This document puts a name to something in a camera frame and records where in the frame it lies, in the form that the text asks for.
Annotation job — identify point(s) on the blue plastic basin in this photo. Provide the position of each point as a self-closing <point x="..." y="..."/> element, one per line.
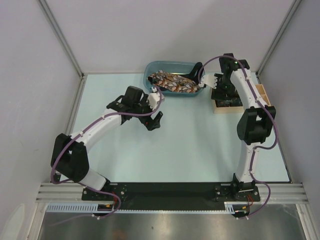
<point x="175" y="67"/>

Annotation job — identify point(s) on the white cable duct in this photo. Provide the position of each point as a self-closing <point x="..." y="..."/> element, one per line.
<point x="96" y="208"/>

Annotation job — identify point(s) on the dark orange floral tie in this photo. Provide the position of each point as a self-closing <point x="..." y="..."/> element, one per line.
<point x="235" y="102"/>

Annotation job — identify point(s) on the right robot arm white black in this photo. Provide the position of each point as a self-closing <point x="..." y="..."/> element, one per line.
<point x="234" y="83"/>

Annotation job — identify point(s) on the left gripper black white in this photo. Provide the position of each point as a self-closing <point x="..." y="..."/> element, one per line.
<point x="151" y="123"/>

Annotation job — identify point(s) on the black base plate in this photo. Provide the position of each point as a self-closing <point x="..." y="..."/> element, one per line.
<point x="178" y="196"/>

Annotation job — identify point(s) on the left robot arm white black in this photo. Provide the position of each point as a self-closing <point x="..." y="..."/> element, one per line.
<point x="70" y="156"/>

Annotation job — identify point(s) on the aluminium frame rail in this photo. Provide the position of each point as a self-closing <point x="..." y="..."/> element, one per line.
<point x="281" y="193"/>

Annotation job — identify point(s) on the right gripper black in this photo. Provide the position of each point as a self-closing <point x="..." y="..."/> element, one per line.
<point x="217" y="93"/>

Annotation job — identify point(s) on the wooden compartment tray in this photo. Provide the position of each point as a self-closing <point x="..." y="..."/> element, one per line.
<point x="239" y="109"/>

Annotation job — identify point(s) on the pile of patterned ties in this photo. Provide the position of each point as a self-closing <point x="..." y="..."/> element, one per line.
<point x="173" y="82"/>

